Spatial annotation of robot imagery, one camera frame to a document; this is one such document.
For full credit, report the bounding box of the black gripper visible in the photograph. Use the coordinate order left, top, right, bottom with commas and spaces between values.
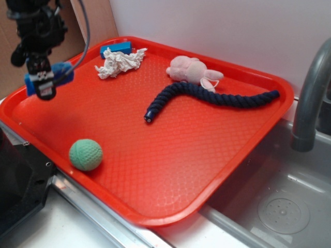
6, 1, 68, 101

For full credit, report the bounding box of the dark blue twisted rope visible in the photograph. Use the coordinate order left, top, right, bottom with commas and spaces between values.
143, 82, 280, 123

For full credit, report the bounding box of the grey toy sink basin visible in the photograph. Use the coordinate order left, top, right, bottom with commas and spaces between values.
200, 121, 330, 247

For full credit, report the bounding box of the red plastic tray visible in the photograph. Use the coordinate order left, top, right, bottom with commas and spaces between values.
1, 37, 294, 227

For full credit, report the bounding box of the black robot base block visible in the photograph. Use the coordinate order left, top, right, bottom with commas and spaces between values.
1, 131, 55, 238

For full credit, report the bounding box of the green textured ball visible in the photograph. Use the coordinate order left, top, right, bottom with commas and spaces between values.
69, 139, 103, 172

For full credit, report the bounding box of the crumpled white paper towel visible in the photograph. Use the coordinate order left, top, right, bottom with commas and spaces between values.
95, 48, 147, 80

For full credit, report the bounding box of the light blue sponge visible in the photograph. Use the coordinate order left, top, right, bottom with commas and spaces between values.
24, 62, 74, 89

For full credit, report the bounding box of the grey toy faucet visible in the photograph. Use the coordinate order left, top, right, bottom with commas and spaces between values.
291, 39, 330, 152

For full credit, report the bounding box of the round sink drain cover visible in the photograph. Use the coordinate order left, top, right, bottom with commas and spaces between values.
258, 192, 310, 235

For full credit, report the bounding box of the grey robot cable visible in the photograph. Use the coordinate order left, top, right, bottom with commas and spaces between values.
53, 0, 91, 85

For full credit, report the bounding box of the brown cardboard panel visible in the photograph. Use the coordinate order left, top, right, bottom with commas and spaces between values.
1, 1, 85, 99

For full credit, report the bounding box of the light wooden board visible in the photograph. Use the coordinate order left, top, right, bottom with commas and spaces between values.
70, 0, 118, 48

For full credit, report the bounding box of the pink plush bunny toy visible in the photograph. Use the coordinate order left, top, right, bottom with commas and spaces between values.
166, 55, 224, 93

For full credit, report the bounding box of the blue rectangular block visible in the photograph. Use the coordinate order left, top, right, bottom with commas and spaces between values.
100, 41, 132, 59

